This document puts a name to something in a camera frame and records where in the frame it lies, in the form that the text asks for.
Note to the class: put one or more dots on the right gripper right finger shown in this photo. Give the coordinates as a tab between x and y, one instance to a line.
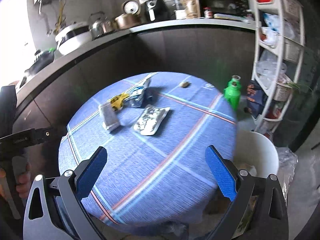
257	209

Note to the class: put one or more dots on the steel kettle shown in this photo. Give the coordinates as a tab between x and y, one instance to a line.
100	25

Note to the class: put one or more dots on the brown paper food bag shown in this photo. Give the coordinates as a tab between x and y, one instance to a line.
192	8

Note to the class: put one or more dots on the white plastic shelf rack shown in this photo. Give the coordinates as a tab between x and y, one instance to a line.
279	52

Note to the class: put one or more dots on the copper pot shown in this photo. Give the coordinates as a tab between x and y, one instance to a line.
127	21

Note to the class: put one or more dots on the yellow wrapper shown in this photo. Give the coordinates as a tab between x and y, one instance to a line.
117	101

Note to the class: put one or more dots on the grey kitchen counter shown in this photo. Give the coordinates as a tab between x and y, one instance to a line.
210	51

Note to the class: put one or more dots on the green plastic bottle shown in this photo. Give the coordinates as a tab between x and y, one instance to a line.
232	92

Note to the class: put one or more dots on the clear plastic bag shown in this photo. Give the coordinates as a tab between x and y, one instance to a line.
287	165

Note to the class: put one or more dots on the grey plastic packet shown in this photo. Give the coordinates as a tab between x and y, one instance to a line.
109	117

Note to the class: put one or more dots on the person's left hand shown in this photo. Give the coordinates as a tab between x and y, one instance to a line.
24	183

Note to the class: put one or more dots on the black air fryer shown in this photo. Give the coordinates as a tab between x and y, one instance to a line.
156	11

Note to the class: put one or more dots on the black microwave oven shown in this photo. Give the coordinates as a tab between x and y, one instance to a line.
228	7

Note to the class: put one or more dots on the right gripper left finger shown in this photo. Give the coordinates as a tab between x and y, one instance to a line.
54	209

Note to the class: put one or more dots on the dark blue snack bag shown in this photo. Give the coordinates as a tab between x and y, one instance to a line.
256	98

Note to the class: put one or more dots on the round white clock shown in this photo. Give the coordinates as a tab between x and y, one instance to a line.
131	7

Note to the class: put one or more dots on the white trash bucket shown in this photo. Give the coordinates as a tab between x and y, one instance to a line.
255	154

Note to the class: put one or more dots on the white rice cooker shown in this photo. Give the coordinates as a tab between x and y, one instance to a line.
73	37

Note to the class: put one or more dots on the blue plaid tablecloth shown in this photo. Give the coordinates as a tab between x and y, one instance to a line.
150	180

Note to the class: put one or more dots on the small brown nut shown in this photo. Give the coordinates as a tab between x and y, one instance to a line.
184	84

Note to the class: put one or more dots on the red lid jar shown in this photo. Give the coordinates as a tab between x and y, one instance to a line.
208	14

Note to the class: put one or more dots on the blue silver snack wrapper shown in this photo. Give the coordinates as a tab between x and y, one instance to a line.
139	93

